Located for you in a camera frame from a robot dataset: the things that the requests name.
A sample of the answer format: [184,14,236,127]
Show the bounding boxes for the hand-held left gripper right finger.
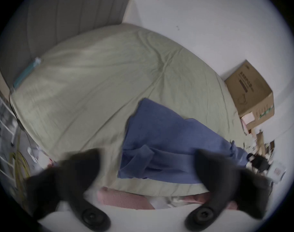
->
[185,149,271,232]

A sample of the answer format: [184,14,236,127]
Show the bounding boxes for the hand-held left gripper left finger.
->
[25,148,111,231]

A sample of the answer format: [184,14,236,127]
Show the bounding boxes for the person's legs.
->
[97,187,238,210]

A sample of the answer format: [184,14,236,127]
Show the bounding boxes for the dark blue shirt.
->
[117,98,249,184]

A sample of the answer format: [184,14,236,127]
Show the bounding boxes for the brown cardboard carton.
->
[224,59,275,130]

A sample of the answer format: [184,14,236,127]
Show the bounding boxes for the bed with pale green sheet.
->
[10,23,246,198]

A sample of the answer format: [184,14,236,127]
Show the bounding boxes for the grey padded headboard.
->
[0,0,134,91]

